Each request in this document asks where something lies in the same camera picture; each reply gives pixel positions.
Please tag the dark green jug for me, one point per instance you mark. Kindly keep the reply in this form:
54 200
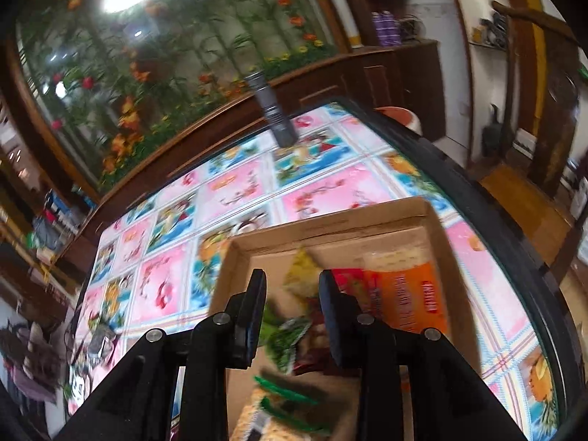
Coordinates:
492 133

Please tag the brown cardboard box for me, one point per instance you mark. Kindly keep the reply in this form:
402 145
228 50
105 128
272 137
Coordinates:
330 234

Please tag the eyeglasses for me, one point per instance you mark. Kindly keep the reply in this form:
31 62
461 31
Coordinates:
78 349

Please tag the yellow-green snack packet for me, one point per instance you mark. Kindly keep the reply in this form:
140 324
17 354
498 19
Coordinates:
303 271

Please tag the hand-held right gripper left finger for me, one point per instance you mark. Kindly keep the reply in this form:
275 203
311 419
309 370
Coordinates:
250 321

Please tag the red plastic stool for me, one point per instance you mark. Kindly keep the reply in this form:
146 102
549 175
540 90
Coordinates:
397 118

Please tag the printed pink tablecloth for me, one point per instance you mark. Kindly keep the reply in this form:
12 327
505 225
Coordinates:
239 183

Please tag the green-ended thin snack stick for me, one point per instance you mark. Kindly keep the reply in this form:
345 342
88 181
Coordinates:
289 390
294 415

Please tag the grey metal flashlight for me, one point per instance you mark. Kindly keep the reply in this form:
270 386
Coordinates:
275 115

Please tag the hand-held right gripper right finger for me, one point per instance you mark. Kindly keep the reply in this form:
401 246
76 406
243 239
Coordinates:
333 330

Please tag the white roll with yellow bands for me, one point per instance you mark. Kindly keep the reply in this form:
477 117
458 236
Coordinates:
342 4

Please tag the wooden partition cabinet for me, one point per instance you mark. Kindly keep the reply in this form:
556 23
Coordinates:
390 78

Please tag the purple spray can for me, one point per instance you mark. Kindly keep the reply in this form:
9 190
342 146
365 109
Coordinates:
390 28
378 28

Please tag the green leafy snack packet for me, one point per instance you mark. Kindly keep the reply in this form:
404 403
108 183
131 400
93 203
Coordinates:
285 340

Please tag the glass artificial flower display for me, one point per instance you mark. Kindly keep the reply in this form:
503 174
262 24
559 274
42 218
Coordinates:
161 55

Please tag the orange cracker packet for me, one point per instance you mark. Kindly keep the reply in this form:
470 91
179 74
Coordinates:
409 294

